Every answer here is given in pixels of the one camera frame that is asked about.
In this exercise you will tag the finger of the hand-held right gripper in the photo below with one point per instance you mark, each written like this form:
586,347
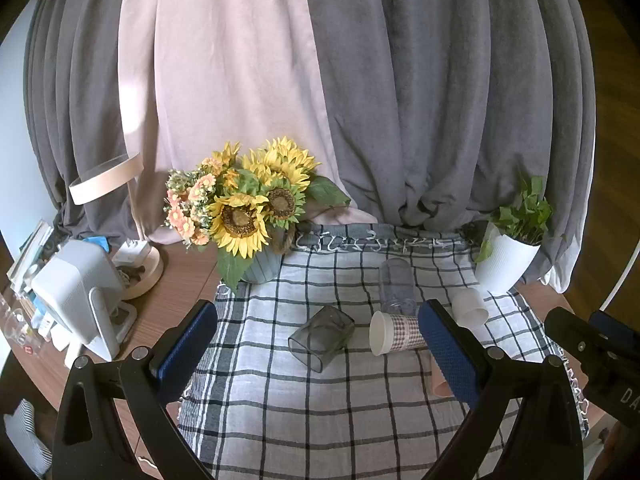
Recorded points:
612,327
575,340

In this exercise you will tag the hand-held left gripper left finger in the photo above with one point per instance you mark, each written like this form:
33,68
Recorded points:
186,347

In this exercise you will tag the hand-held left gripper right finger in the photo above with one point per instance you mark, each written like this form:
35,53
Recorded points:
448,355

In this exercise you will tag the pink cup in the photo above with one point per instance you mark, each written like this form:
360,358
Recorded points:
440,385

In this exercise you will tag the white plastic cup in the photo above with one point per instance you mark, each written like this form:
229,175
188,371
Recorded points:
470,307

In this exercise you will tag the plaid paper cup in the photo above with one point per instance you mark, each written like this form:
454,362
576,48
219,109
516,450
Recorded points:
397,332

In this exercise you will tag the clear plastic cup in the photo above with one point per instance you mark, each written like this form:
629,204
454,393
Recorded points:
396,285

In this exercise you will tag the grey square glass cup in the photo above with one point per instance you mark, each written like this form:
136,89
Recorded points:
322,337

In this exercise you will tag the white plant pot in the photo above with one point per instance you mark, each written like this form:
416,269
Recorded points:
505,265

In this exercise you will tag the ribbed grey-blue vase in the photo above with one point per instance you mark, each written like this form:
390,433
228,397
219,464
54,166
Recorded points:
262,267

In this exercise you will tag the white box-shaped appliance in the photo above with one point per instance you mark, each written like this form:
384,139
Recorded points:
75,285

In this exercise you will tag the green leafy plant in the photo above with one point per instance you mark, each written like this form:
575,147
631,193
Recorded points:
525,212

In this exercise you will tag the blue cloth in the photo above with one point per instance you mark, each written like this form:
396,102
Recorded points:
97,242

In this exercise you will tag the checked grey white tablecloth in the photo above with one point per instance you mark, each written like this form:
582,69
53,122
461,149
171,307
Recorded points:
320,410

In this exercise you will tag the sunflower bouquet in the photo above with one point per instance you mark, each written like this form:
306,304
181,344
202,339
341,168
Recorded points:
240,210

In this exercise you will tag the clear plastic bag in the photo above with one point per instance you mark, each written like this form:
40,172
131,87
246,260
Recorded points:
15,325

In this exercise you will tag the striped grey white cloth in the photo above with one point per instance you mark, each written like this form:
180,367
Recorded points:
27,435

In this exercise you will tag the stack of books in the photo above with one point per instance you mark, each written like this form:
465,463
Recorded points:
30,255

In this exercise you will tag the grey curtain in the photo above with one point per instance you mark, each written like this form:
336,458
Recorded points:
450,85
75,85

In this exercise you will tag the pink curtain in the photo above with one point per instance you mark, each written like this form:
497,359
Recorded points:
220,60

